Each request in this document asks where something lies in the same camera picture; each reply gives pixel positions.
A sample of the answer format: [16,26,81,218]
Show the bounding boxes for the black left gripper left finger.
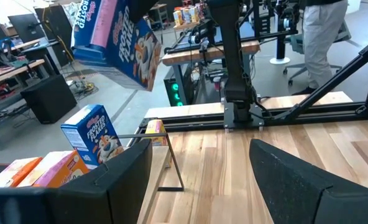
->
[45,139,154,224]

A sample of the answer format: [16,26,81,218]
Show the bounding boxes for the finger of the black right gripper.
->
[127,0,159,23]

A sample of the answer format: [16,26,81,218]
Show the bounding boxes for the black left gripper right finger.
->
[249,138,368,224]

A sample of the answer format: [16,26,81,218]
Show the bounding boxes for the blue Frosted Flakes box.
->
[71,0,162,92]
[60,104,125,170]

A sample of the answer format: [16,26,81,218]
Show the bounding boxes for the orange Mini Wheats box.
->
[17,150,91,189]
[0,157,44,189]

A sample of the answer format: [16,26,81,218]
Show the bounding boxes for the yellow Corn Pops box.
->
[144,119,169,147]

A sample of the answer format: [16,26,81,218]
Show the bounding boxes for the wooden workbench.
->
[161,39,262,106]

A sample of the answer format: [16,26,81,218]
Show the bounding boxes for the computer tower green lights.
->
[163,67,197,107]

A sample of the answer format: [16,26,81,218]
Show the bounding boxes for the black floor cabinet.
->
[20,73,78,124]

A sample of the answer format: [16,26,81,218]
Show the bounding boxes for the wooden desk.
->
[0,58,47,103]

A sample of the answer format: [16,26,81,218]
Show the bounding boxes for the grey office chair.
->
[282,18,354,86]

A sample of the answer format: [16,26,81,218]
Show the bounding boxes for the person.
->
[291,0,349,96]

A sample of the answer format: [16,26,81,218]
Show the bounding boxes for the wooden shelf with black frame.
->
[118,133,185,224]

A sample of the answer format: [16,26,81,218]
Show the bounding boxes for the black aluminium rig frame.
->
[129,27,368,147]

